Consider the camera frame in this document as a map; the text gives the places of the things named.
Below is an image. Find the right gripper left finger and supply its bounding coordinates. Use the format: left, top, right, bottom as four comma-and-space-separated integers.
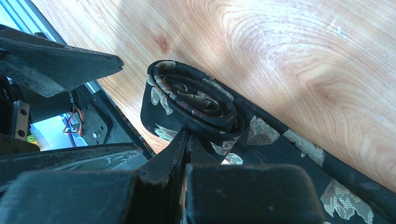
133, 130, 188, 224

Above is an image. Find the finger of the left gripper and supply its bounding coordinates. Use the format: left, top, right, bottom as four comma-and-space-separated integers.
0, 24, 124, 98
0, 143, 149, 192

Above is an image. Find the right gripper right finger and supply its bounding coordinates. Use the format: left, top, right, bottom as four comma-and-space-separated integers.
187, 136, 221, 224

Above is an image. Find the black floral patterned tie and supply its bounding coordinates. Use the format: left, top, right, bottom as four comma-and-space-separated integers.
140, 60, 396, 224

